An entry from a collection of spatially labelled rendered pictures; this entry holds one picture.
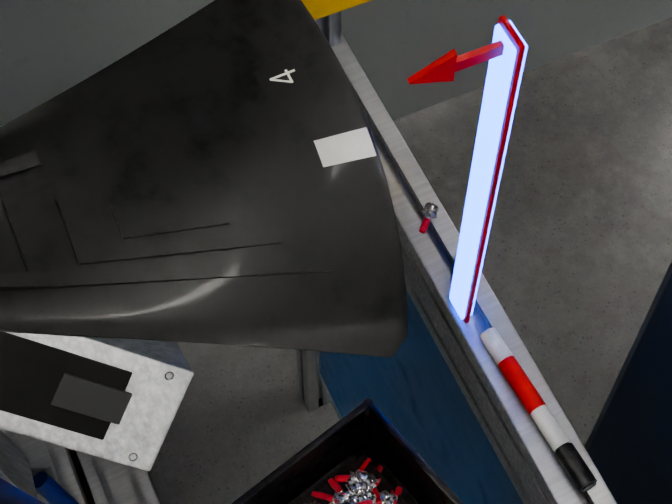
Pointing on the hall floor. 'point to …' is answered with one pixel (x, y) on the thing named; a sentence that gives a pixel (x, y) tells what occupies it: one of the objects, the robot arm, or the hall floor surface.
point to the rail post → (311, 387)
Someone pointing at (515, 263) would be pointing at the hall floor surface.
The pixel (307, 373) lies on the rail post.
